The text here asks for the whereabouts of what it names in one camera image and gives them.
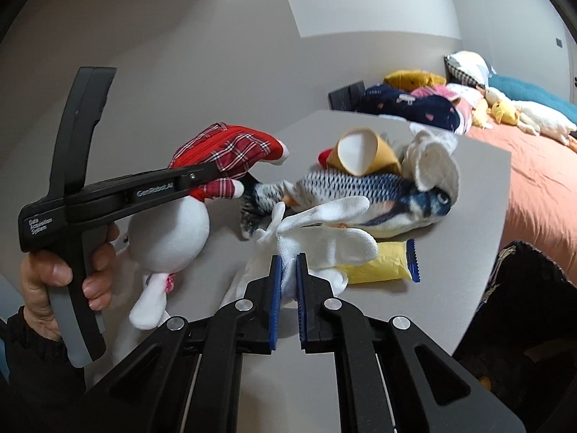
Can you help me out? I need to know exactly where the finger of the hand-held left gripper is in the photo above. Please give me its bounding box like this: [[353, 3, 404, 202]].
[[133, 161, 227, 206]]

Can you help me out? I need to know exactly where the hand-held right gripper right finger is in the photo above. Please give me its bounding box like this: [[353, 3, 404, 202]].
[[296, 253, 528, 433]]

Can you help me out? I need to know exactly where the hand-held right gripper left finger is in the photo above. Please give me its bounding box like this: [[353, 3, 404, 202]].
[[85, 255, 283, 433]]

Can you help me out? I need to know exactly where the white plush toy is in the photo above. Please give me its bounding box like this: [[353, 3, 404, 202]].
[[221, 201, 379, 310]]

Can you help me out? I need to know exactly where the red plaid pouch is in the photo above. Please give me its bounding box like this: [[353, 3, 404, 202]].
[[168, 122, 290, 201]]

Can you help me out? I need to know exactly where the yellow plush toy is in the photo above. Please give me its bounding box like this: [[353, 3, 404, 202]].
[[325, 127, 403, 176]]

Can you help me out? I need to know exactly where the black storage bag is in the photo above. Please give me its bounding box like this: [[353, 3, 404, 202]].
[[451, 240, 577, 398]]

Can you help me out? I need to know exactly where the person's left forearm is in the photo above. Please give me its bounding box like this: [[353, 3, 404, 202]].
[[0, 306, 88, 433]]

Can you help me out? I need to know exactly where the person's left hand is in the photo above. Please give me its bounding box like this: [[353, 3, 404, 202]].
[[20, 224, 120, 341]]

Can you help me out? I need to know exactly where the white bunny plush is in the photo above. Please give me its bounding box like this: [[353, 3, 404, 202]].
[[127, 189, 212, 331]]

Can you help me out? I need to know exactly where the yellow snack packet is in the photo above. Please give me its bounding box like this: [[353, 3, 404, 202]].
[[336, 239, 422, 285]]

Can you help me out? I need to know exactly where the striped fish plush toy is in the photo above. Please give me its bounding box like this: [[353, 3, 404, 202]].
[[239, 169, 453, 240]]

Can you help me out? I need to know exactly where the white fluffy cloth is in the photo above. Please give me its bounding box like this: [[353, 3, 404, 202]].
[[401, 128, 461, 199]]

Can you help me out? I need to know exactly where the black bedside panel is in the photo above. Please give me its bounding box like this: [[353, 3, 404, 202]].
[[328, 80, 366, 111]]

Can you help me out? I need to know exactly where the navy patterned cushion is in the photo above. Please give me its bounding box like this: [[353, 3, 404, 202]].
[[356, 85, 461, 135]]

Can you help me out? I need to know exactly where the pink cloth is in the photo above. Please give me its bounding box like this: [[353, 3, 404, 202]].
[[410, 85, 461, 105]]

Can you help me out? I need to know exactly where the mustard yellow pillow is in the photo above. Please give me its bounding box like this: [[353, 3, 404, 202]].
[[383, 70, 447, 92]]

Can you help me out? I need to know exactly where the yellow banana plush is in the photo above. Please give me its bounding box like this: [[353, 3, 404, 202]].
[[471, 99, 490, 128]]

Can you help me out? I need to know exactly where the bed with orange sheet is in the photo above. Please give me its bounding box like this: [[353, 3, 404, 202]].
[[464, 117, 577, 287]]

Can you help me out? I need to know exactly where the white printed pillow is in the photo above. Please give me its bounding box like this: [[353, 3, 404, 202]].
[[446, 83, 486, 105]]

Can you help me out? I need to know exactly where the yellow duck plush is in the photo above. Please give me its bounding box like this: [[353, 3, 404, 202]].
[[490, 101, 519, 125]]

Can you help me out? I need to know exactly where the checkered white pillow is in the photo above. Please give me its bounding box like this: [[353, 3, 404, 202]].
[[444, 51, 497, 87]]

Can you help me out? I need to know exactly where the white goose plush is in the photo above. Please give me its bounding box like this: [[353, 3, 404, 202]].
[[484, 86, 577, 146]]

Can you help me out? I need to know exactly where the teal long pillow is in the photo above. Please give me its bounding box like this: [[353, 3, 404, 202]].
[[488, 73, 577, 120]]

